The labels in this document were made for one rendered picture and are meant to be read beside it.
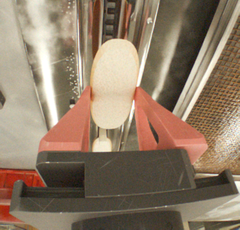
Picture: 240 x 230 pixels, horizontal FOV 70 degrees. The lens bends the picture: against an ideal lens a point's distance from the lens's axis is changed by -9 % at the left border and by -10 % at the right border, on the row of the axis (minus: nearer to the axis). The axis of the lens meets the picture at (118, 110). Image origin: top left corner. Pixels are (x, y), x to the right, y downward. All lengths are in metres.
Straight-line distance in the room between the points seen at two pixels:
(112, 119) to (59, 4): 0.11
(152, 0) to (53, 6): 0.09
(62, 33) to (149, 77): 0.15
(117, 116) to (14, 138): 0.30
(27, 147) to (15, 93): 0.17
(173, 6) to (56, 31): 0.14
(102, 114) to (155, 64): 0.14
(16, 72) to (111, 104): 0.17
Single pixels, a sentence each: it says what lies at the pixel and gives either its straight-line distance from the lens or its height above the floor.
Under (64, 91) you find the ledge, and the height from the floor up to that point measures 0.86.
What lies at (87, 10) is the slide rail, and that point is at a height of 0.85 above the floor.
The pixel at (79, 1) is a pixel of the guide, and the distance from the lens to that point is 0.18.
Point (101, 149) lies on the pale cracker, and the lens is 0.36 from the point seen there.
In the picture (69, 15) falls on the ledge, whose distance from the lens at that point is 0.19.
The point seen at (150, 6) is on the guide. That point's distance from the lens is 0.19.
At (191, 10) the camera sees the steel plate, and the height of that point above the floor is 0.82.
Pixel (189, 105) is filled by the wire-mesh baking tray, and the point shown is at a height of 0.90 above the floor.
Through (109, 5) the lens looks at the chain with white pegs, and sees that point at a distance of 0.21.
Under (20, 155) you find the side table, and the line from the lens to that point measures 0.50.
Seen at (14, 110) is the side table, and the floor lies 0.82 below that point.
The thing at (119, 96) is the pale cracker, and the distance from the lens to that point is 0.15.
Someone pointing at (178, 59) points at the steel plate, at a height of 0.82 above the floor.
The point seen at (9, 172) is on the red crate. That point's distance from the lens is 0.58.
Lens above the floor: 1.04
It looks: 41 degrees down
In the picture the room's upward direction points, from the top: 173 degrees clockwise
